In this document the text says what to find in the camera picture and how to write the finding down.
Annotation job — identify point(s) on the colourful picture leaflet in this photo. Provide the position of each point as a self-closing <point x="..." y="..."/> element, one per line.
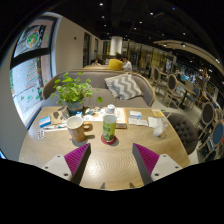
<point x="93" y="115"/>

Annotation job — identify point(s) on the blue white medicine box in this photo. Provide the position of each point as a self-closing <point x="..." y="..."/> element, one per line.
<point x="45" y="121"/>

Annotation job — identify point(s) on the person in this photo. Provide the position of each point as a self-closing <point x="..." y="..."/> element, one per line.
<point x="127" y="65"/>
<point x="115" y="64"/>
<point x="96" y="62"/>

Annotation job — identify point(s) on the framed food poster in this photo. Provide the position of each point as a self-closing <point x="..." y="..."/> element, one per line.
<point x="33" y="38"/>

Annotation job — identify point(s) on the wooden dining table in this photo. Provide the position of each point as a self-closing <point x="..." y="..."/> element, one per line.
<point x="185" y="87"/>

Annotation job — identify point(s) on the small blue white card box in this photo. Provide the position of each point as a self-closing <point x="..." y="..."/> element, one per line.
<point x="135" y="114"/>

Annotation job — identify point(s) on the clear plastic cup with straw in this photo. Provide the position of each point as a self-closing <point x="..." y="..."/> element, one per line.
<point x="159" y="128"/>

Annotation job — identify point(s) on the grey curved sofa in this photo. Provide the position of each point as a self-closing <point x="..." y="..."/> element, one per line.
<point x="100" y="96"/>

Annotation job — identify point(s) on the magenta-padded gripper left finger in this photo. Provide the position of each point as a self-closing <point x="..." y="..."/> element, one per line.
<point x="71" y="159"/>

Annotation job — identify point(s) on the white box with orange edge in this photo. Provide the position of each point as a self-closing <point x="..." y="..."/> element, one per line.
<point x="120" y="116"/>

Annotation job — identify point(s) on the small blue white carton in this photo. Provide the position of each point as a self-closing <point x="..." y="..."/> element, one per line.
<point x="79" y="114"/>

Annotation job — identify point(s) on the white printed leaflet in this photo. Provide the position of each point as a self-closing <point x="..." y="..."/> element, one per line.
<point x="138" y="122"/>

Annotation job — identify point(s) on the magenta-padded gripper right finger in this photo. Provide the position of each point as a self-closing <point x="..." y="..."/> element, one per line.
<point x="152" y="159"/>

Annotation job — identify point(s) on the flat round red coaster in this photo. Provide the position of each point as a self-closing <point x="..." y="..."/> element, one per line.
<point x="104" y="141"/>

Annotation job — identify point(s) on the tan mug with white letters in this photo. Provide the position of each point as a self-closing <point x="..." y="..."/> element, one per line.
<point x="76" y="130"/>

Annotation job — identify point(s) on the grey white chevron cushion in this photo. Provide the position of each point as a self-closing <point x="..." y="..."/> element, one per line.
<point x="124" y="86"/>

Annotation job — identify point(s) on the group of dining chairs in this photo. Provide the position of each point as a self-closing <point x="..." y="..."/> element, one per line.
<point x="206" y="116"/>

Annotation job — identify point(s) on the green potted plant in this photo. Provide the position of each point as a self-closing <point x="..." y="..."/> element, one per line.
<point x="73" y="90"/>

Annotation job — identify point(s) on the yellow card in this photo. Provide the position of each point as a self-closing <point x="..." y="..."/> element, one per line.
<point x="157" y="113"/>

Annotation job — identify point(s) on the grey tufted armchair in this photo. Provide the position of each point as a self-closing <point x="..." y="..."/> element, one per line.
<point x="183" y="131"/>

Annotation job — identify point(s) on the green-labelled clear drink bottle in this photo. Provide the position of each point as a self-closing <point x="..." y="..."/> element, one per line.
<point x="109" y="128"/>

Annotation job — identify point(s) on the pill blister pack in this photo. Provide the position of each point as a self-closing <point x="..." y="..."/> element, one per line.
<point x="41" y="134"/>

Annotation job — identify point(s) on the group of ceiling lights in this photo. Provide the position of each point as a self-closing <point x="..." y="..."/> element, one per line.
<point x="151" y="13"/>

